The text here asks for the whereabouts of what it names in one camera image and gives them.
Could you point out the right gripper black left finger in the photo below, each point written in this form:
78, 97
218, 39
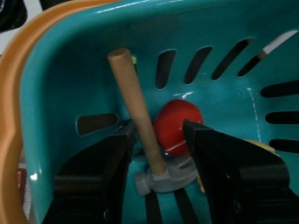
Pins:
94, 180

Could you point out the red toy tomato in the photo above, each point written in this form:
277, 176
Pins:
175, 125

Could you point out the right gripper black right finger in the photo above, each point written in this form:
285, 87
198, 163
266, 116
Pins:
241, 180

